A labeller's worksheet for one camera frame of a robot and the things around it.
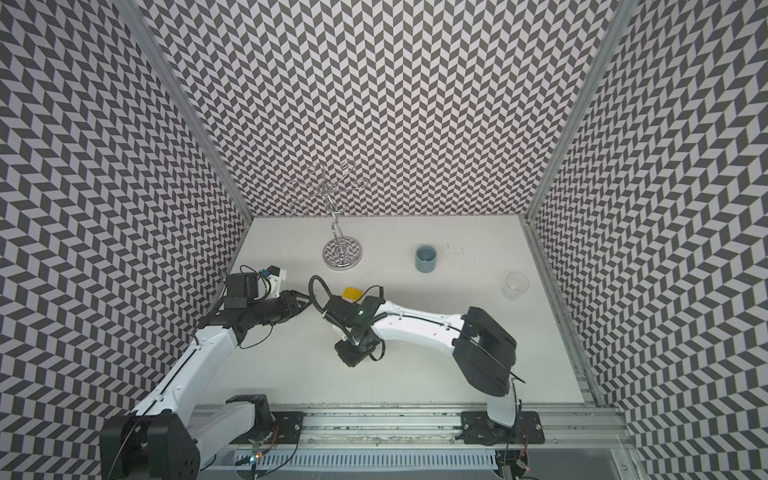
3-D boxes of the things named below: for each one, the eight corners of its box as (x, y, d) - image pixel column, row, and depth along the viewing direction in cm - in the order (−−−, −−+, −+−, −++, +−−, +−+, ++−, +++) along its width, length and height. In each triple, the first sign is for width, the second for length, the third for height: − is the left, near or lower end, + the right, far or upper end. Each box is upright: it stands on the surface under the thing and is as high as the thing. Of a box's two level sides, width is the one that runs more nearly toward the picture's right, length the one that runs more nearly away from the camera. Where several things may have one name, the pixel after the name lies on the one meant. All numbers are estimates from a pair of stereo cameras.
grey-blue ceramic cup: (415, 272, 104) (416, 263, 100) (415, 254, 109) (415, 245, 105) (436, 272, 104) (437, 263, 100) (434, 254, 109) (435, 245, 105)
